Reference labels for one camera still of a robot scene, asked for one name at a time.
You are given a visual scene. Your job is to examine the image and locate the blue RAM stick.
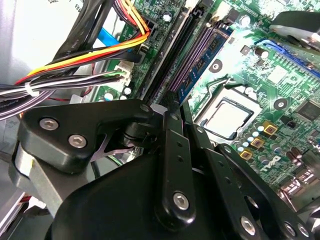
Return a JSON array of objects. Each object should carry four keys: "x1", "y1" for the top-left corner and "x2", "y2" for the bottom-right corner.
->
[{"x1": 177, "y1": 26, "x2": 235, "y2": 106}]

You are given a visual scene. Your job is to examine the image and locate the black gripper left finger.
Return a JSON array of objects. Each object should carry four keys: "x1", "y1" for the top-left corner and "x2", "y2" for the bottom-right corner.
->
[{"x1": 17, "y1": 90, "x2": 198, "y2": 231}]

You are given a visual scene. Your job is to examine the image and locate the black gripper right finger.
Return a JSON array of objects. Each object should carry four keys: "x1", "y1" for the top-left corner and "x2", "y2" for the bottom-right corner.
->
[{"x1": 182, "y1": 101, "x2": 315, "y2": 240}]

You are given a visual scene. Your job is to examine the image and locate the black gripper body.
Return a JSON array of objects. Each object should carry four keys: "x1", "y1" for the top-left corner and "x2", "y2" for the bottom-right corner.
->
[{"x1": 44, "y1": 152, "x2": 235, "y2": 240}]

